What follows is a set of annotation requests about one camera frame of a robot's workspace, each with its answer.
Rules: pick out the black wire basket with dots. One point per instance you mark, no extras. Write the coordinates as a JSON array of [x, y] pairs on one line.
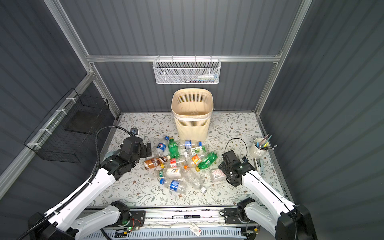
[[69, 135]]

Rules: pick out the orange label clear bottle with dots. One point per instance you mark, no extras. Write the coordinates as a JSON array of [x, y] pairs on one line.
[[194, 160]]

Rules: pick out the pepsi label clear bottle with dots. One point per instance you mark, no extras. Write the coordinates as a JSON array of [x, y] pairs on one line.
[[161, 150]]

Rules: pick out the blue cap blue label bottle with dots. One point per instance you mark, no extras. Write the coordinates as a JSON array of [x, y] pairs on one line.
[[173, 185]]

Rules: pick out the blue label water bottle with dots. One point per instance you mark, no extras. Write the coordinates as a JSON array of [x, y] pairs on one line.
[[189, 144]]

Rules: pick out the white tag card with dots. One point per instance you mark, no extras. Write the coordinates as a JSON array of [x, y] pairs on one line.
[[195, 229]]

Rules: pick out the beige slatted waste bin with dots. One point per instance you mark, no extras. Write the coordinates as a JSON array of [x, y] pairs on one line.
[[192, 109]]

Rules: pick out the green sprite bottle yellow cap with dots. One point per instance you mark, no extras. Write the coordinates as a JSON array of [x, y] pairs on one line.
[[173, 148]]

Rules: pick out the pink label white cap bottle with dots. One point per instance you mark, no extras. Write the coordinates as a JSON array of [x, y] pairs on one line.
[[217, 175]]

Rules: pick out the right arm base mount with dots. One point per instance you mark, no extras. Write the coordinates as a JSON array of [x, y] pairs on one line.
[[231, 216]]

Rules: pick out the white wire mesh basket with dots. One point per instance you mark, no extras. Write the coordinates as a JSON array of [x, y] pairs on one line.
[[184, 73]]

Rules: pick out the red label clear bottle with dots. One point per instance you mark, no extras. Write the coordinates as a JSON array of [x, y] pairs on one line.
[[174, 163]]

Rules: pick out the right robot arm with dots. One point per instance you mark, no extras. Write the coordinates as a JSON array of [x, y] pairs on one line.
[[280, 217]]

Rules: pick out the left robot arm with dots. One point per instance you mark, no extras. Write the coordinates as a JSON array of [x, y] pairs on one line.
[[62, 221]]

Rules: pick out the black marker on rail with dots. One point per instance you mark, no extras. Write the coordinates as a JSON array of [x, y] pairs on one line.
[[178, 217]]

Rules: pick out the white tube in basket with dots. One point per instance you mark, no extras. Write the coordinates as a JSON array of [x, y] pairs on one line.
[[209, 77]]

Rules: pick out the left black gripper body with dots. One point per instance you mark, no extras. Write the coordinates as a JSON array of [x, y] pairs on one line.
[[143, 154]]

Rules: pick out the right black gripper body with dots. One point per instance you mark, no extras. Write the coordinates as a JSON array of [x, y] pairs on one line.
[[226, 169]]

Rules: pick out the white pen cup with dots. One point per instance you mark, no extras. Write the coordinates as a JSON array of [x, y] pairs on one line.
[[254, 151]]

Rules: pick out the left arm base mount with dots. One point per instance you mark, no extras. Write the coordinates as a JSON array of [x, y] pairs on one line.
[[132, 220]]

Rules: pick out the green cap white label bottle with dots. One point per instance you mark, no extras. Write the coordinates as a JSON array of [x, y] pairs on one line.
[[170, 173]]

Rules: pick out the brown cola bottle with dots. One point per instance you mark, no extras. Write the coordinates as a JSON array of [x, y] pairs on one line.
[[153, 163]]

